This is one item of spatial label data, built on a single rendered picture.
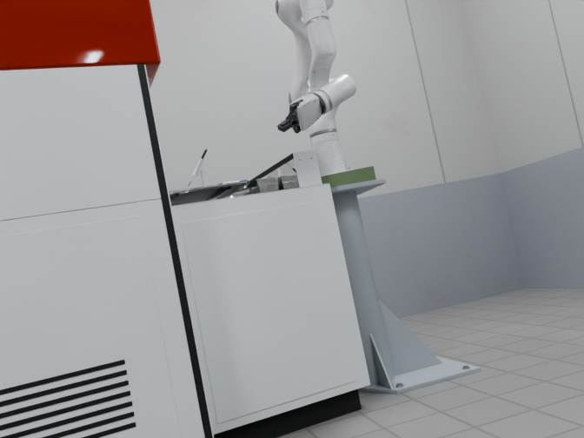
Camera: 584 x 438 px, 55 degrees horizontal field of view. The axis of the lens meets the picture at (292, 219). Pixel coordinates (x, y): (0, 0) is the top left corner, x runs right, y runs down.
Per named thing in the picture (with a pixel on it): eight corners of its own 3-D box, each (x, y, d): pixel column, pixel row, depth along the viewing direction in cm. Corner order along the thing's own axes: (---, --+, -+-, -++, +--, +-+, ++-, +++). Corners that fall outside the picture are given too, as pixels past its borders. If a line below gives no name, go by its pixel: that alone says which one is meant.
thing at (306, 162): (300, 189, 206) (293, 152, 207) (253, 211, 257) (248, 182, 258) (322, 185, 210) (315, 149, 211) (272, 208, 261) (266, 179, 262)
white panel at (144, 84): (161, 198, 161) (136, 64, 163) (129, 230, 235) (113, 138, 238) (171, 196, 162) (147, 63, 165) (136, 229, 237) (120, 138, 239)
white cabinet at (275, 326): (206, 465, 174) (159, 209, 180) (157, 410, 263) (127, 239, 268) (379, 407, 200) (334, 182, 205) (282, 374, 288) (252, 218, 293)
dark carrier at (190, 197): (156, 195, 203) (156, 194, 203) (144, 209, 235) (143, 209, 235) (246, 183, 217) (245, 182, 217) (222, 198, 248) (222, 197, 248)
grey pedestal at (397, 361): (428, 356, 262) (392, 185, 267) (481, 371, 219) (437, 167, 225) (326, 383, 249) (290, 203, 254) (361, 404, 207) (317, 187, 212)
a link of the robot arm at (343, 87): (310, 96, 200) (321, 86, 192) (335, 79, 205) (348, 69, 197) (323, 116, 201) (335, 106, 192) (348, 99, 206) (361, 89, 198)
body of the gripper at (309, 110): (313, 113, 200) (290, 128, 196) (308, 88, 194) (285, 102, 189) (328, 119, 196) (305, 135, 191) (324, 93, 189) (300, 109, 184)
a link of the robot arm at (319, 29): (293, 38, 209) (312, 116, 206) (311, 16, 195) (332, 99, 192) (315, 37, 213) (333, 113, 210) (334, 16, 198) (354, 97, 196)
